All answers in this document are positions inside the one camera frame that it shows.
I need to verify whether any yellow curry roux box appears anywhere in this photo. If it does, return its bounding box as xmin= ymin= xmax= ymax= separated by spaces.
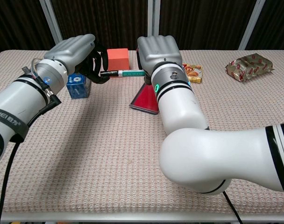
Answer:
xmin=181 ymin=62 xmax=203 ymax=84

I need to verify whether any beige woven table cloth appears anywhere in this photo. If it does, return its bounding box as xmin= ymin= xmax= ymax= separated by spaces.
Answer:
xmin=0 ymin=49 xmax=284 ymax=213

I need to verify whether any black marker cap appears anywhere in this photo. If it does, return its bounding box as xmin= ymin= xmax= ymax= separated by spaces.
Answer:
xmin=100 ymin=70 xmax=119 ymax=77

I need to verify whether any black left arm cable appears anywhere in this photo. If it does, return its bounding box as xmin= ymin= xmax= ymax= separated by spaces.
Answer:
xmin=0 ymin=87 xmax=63 ymax=217

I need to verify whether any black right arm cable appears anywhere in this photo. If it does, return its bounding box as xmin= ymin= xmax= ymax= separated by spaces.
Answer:
xmin=222 ymin=190 xmax=245 ymax=224

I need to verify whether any red clear-lidded flat case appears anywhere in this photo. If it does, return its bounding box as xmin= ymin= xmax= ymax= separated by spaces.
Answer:
xmin=129 ymin=83 xmax=160 ymax=115

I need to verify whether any white partition post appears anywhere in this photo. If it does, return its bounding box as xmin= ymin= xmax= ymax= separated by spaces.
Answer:
xmin=239 ymin=0 xmax=266 ymax=50
xmin=147 ymin=0 xmax=160 ymax=38
xmin=39 ymin=0 xmax=67 ymax=51

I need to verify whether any blue rectangular box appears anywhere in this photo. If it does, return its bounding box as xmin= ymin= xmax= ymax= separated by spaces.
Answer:
xmin=66 ymin=72 xmax=92 ymax=100

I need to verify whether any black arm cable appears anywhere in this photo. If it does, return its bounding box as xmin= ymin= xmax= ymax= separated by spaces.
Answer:
xmin=222 ymin=190 xmax=245 ymax=224
xmin=0 ymin=87 xmax=63 ymax=217

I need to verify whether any gold foil snack bag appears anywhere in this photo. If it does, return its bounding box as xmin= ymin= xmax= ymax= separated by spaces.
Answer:
xmin=225 ymin=53 xmax=275 ymax=82

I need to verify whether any orange foam cube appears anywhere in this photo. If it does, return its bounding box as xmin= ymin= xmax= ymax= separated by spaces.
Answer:
xmin=106 ymin=48 xmax=130 ymax=71

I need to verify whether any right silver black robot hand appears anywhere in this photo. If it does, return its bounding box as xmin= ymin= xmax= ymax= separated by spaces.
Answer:
xmin=135 ymin=35 xmax=182 ymax=84

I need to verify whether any dark brown partition panel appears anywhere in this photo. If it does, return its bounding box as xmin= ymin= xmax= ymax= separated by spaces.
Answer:
xmin=248 ymin=0 xmax=284 ymax=51
xmin=0 ymin=0 xmax=57 ymax=59
xmin=52 ymin=0 xmax=149 ymax=51
xmin=158 ymin=0 xmax=259 ymax=50

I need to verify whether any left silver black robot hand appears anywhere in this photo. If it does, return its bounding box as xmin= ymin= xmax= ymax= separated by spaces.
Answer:
xmin=43 ymin=34 xmax=110 ymax=84

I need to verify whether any white green marker body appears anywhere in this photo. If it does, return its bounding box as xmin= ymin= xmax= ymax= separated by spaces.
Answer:
xmin=117 ymin=69 xmax=146 ymax=78

